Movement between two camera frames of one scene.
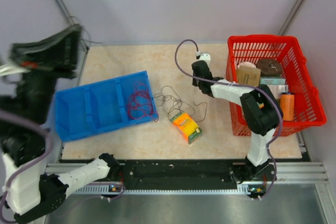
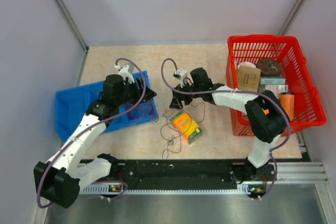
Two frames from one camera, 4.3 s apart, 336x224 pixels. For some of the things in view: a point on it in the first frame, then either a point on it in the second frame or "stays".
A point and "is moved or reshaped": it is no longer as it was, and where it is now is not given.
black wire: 170,99 is moved or reshaped
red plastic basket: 308,111 stays
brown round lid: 269,66 stays
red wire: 140,103 stays
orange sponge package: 188,127 stays
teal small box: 273,80 stays
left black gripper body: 42,61 to 130,92
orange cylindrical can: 287,103 stays
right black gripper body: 196,82 to 187,98
